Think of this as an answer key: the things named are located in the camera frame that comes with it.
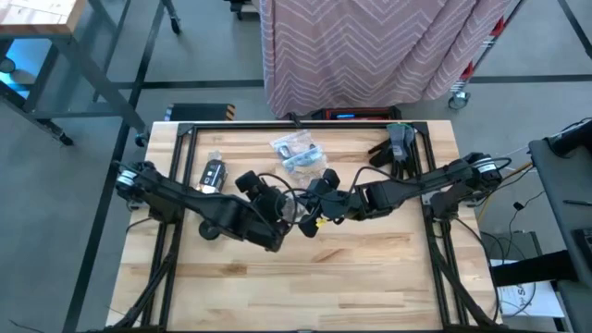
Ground black white zipper bag box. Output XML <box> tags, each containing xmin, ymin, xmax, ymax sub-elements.
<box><xmin>198</xmin><ymin>159</ymin><xmax>228</xmax><ymax>194</ymax></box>

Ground black side desk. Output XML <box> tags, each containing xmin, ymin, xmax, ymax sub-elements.
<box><xmin>528</xmin><ymin>117</ymin><xmax>592</xmax><ymax>333</ymax></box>

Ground wide blue rubber band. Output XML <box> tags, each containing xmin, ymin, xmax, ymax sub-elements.
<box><xmin>281</xmin><ymin>147</ymin><xmax>323</xmax><ymax>170</ymax></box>

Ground yellow cable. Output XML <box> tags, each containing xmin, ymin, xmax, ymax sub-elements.
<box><xmin>478</xmin><ymin>160</ymin><xmax>534</xmax><ymax>222</ymax></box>

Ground grey-backed work glove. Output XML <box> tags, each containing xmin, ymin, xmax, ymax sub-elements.
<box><xmin>386</xmin><ymin>122</ymin><xmax>416</xmax><ymax>179</ymax></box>

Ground black red equipment case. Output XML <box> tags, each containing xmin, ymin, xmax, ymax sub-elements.
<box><xmin>318</xmin><ymin>105</ymin><xmax>403</xmax><ymax>122</ymax></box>

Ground black floor stand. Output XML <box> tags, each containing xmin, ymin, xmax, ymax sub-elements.
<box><xmin>228</xmin><ymin>0</ymin><xmax>260</xmax><ymax>22</ymax></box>

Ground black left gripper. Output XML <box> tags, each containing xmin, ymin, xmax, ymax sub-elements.
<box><xmin>234</xmin><ymin>169</ymin><xmax>297</xmax><ymax>253</ymax></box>

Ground black yellow striped floor box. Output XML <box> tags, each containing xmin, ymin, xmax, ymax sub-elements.
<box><xmin>164</xmin><ymin>102</ymin><xmax>237</xmax><ymax>123</ymax></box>

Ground black caster leg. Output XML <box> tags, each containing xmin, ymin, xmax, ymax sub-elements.
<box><xmin>158</xmin><ymin>0</ymin><xmax>183</xmax><ymax>36</ymax></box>

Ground black work glove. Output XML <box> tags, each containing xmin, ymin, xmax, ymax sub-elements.
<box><xmin>367</xmin><ymin>137</ymin><xmax>395</xmax><ymax>169</ymax></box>

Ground chrome wire rack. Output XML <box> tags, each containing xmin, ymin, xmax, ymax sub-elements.
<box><xmin>446</xmin><ymin>0</ymin><xmax>528</xmax><ymax>111</ymax></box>

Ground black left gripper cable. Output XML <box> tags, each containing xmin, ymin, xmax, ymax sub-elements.
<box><xmin>256</xmin><ymin>172</ymin><xmax>300</xmax><ymax>223</ymax></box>

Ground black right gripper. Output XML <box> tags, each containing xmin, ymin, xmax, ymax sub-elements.
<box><xmin>299</xmin><ymin>168</ymin><xmax>369</xmax><ymax>239</ymax></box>

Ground black aluminium table frame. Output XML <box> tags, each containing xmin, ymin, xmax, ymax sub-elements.
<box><xmin>105</xmin><ymin>119</ymin><xmax>503</xmax><ymax>333</ymax></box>

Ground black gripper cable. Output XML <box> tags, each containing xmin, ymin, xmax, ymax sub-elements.
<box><xmin>256</xmin><ymin>172</ymin><xmax>300</xmax><ymax>223</ymax></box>
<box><xmin>349</xmin><ymin>165</ymin><xmax>403</xmax><ymax>195</ymax></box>

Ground white printed box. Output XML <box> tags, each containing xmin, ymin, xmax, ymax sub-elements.
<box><xmin>497</xmin><ymin>278</ymin><xmax>566</xmax><ymax>320</ymax></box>

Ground black cable with plug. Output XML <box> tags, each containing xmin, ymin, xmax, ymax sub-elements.
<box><xmin>506</xmin><ymin>190</ymin><xmax>547</xmax><ymax>241</ymax></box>

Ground wooden workbench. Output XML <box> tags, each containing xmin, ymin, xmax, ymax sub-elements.
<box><xmin>0</xmin><ymin>0</ymin><xmax>152</xmax><ymax>148</ymax></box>

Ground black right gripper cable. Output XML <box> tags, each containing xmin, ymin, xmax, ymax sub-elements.
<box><xmin>349</xmin><ymin>165</ymin><xmax>403</xmax><ymax>195</ymax></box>

